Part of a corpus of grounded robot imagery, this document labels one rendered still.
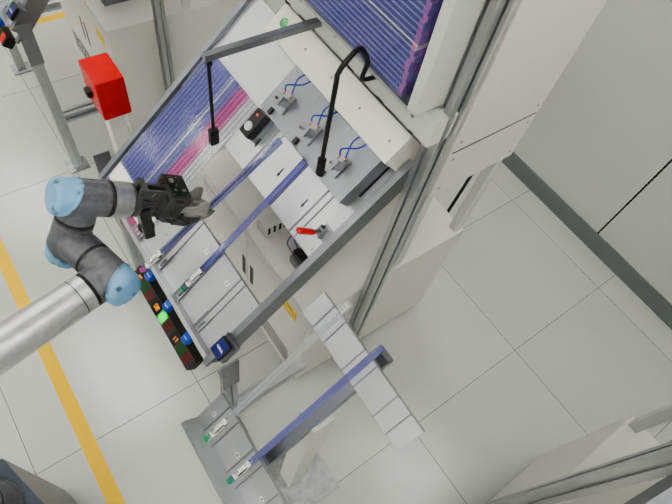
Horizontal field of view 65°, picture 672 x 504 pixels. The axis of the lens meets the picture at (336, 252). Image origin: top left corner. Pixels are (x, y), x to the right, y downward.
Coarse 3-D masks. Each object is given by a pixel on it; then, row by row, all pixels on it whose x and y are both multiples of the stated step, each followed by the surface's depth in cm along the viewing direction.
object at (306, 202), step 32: (256, 0) 141; (256, 32) 140; (224, 64) 144; (256, 64) 139; (288, 64) 135; (256, 96) 138; (288, 160) 132; (288, 192) 131; (320, 192) 127; (288, 224) 130
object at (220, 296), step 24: (144, 240) 151; (168, 240) 147; (192, 240) 143; (216, 240) 140; (168, 264) 146; (192, 264) 142; (216, 264) 139; (192, 288) 141; (216, 288) 138; (240, 288) 134; (192, 312) 140; (216, 312) 137; (240, 312) 134; (216, 336) 136
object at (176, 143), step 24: (216, 72) 144; (192, 96) 147; (216, 96) 143; (240, 96) 139; (168, 120) 150; (192, 120) 146; (216, 120) 142; (240, 120) 138; (144, 144) 153; (168, 144) 149; (192, 144) 145; (216, 144) 141; (120, 168) 156; (144, 168) 152; (168, 168) 148; (192, 168) 144
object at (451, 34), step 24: (456, 0) 77; (480, 0) 80; (456, 24) 82; (504, 24) 90; (432, 48) 85; (456, 48) 87; (432, 72) 88; (408, 96) 99; (432, 96) 94; (264, 216) 168; (288, 240) 166
